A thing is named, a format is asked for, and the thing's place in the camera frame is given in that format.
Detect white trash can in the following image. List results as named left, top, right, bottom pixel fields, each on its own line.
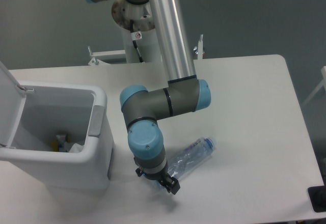
left=1, top=81, right=114, bottom=189

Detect black device at table edge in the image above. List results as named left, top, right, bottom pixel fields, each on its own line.
left=308, top=185, right=325, bottom=213

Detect white trash can lid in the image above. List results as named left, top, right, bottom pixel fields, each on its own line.
left=1, top=64, right=26, bottom=147

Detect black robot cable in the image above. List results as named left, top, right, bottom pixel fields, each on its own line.
left=129, top=19, right=145, bottom=63

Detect white furniture leg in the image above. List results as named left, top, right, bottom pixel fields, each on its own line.
left=302, top=66, right=325, bottom=107

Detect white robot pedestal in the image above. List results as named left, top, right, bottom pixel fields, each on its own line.
left=88, top=0, right=204, bottom=66

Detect trash inside can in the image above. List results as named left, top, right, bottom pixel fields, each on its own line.
left=50, top=134, right=84, bottom=153

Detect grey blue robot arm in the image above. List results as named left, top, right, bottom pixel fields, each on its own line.
left=86, top=0, right=211, bottom=194

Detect clear plastic water bottle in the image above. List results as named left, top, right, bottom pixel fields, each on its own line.
left=168, top=137, right=216, bottom=180

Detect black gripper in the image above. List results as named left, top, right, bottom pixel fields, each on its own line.
left=135, top=167, right=180, bottom=195

